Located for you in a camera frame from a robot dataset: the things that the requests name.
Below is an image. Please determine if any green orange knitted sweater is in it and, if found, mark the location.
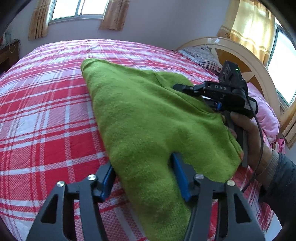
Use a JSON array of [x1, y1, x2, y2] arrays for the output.
[[81, 59, 243, 240]]

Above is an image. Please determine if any dark sleeve right forearm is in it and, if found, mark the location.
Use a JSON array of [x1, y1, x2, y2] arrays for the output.
[[256, 151, 295, 225]]

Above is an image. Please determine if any right hand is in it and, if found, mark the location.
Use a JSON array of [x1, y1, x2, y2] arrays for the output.
[[230, 112, 273, 175]]

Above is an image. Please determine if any cream wooden headboard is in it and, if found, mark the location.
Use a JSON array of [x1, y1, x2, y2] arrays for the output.
[[177, 37, 281, 118]]

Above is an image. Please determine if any striped pillow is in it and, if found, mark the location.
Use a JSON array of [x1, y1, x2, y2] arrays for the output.
[[178, 45, 222, 74]]

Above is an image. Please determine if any pink quilt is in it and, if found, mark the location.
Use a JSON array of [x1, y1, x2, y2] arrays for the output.
[[247, 82, 280, 143]]

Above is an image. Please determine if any side window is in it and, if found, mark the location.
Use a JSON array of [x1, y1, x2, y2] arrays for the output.
[[268, 20, 295, 105]]

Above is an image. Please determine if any red white plaid bedsheet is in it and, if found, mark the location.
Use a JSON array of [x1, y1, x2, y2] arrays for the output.
[[0, 38, 282, 241]]

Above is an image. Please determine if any yellow side curtain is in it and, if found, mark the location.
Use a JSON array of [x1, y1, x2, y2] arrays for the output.
[[217, 0, 275, 66]]

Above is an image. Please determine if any right beige curtain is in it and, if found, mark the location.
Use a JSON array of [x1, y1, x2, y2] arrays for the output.
[[98, 0, 130, 31]]

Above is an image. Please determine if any beige curtain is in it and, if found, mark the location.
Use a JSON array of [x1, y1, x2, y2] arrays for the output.
[[98, 0, 130, 31], [28, 0, 53, 41]]

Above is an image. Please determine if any brown wooden desk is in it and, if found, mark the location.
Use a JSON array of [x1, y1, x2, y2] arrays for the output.
[[0, 39, 20, 75]]

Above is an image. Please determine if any left beige curtain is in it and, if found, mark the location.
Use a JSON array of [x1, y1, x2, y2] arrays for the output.
[[28, 0, 53, 41]]

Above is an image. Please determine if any black cable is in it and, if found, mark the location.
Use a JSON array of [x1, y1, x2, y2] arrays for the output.
[[240, 78, 265, 194]]

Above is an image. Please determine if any window with metal frame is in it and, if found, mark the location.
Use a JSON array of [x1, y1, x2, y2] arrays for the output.
[[50, 0, 109, 22]]

